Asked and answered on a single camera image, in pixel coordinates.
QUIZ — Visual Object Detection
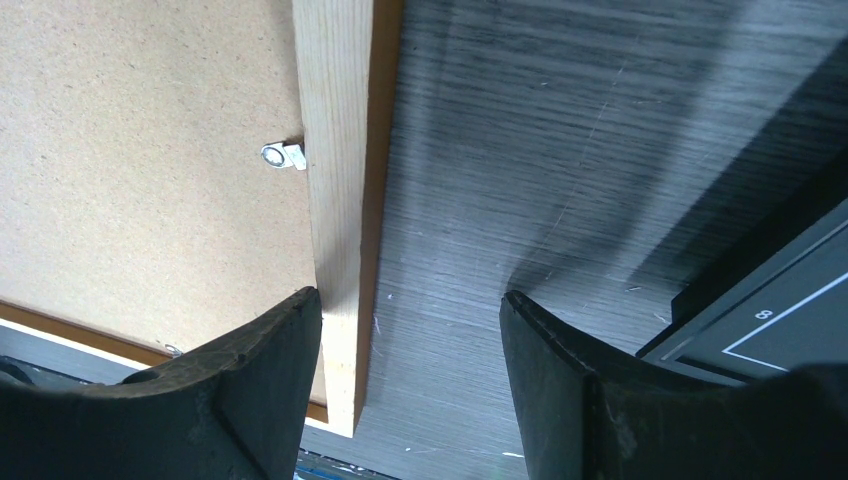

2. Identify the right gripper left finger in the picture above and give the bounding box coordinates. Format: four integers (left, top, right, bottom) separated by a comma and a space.
1, 287, 322, 479

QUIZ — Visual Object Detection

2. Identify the black white chessboard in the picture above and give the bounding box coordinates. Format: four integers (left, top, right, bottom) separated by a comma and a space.
637, 200, 847, 385

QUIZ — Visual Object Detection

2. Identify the wooden picture frame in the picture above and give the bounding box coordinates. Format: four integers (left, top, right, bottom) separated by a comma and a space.
1, 1, 403, 438

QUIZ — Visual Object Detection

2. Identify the metal frame retaining clip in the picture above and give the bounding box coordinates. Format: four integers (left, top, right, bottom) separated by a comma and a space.
260, 142, 307, 171

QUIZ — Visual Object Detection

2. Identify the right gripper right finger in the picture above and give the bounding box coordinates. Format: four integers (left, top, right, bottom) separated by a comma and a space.
499, 290, 847, 479

